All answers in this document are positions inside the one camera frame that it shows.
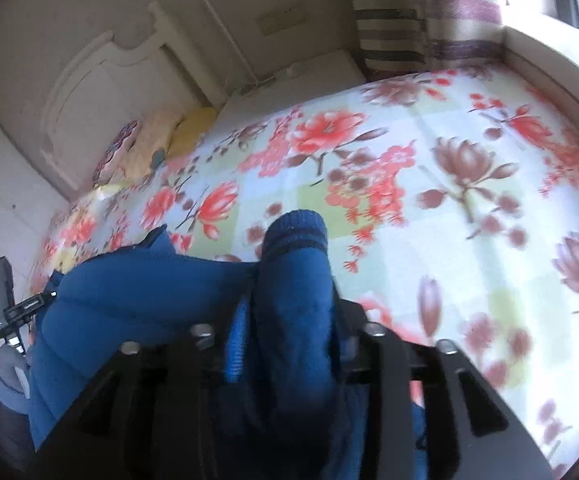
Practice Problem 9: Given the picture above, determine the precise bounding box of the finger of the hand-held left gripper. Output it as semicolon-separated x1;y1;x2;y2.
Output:
0;256;16;313

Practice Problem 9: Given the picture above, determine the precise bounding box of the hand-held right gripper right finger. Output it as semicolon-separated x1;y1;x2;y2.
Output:
332;285;555;480

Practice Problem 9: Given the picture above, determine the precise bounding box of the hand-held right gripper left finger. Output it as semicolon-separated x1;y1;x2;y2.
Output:
34;295;250;480

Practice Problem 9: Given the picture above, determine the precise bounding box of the blue quilted jacket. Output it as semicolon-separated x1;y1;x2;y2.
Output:
28;210;427;480

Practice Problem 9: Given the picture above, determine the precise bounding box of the floral quilt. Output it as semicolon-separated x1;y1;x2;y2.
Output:
30;62;579;476

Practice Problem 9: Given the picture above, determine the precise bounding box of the patterned round pillow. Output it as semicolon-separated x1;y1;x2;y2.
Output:
92;120;143;186

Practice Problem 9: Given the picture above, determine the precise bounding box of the cream textured pillow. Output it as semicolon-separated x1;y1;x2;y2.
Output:
120;107;185;181

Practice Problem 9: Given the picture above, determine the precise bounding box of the white bed headboard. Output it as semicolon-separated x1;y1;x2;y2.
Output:
40;0;230;196

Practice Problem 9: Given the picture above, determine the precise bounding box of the yellow pillow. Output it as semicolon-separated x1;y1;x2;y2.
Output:
170;106;219;156

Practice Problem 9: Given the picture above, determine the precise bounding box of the white nightstand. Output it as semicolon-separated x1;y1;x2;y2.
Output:
217;49;367;121

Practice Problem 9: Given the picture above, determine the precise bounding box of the printed striped curtain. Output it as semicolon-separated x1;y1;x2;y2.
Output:
344;0;507;81

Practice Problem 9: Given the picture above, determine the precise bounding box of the white windowsill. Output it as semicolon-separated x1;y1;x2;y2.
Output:
502;25;579;136

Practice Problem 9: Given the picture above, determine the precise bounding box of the wall socket panel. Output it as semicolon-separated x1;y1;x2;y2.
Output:
256;4;306;37

